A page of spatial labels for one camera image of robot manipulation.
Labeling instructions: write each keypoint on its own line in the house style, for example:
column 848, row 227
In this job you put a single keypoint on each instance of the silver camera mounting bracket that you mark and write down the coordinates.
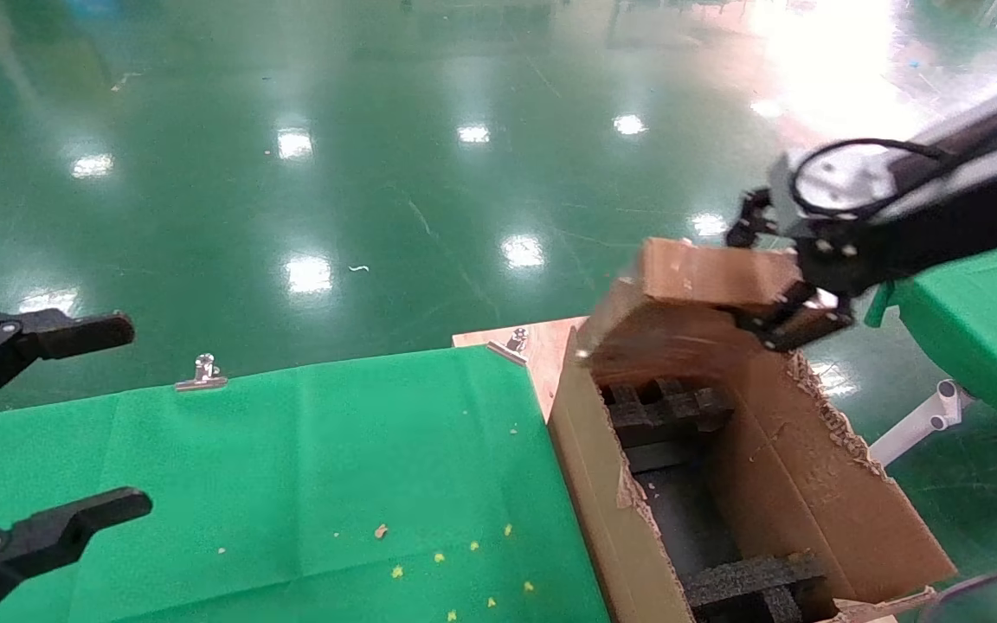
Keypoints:
column 983, row 130

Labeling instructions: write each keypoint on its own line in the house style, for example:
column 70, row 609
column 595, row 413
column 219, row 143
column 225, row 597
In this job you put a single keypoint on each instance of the large open cardboard carton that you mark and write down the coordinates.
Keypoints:
column 810, row 484

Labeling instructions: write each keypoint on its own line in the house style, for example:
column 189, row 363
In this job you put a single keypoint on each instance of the metal binder clip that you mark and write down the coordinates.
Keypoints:
column 511, row 346
column 202, row 374

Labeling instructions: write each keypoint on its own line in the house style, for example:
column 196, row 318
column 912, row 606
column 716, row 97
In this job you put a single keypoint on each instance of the black foam carton liner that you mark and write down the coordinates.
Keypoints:
column 689, row 519

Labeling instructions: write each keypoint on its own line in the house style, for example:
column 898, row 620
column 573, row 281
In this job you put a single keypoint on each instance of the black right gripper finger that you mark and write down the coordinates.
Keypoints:
column 797, row 320
column 749, row 221

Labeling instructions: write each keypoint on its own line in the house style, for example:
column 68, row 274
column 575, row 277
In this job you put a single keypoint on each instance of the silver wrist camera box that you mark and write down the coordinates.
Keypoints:
column 845, row 177

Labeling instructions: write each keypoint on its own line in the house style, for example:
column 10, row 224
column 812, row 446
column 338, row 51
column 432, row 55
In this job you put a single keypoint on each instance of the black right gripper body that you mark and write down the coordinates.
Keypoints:
column 923, row 229

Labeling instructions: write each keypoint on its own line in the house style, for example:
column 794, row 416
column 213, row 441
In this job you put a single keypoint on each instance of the green cloth on side table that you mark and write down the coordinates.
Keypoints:
column 983, row 320

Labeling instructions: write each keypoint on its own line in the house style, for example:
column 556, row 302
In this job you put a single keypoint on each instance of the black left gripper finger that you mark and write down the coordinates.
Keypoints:
column 48, row 333
column 57, row 528

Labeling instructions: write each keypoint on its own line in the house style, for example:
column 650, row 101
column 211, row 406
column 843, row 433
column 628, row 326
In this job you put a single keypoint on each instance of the white table leg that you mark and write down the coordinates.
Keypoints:
column 923, row 424

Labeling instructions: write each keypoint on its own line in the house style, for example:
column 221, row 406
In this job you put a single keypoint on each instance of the large green table cloth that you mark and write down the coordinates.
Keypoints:
column 247, row 484

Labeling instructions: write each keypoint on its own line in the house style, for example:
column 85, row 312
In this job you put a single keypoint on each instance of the small brown cardboard box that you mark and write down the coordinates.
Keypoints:
column 706, row 272

